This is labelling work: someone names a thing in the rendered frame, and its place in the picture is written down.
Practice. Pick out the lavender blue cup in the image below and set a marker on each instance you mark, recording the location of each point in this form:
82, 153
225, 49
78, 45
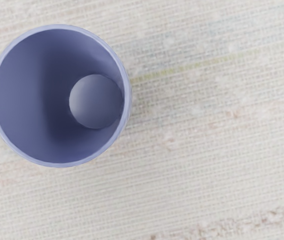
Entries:
32, 100

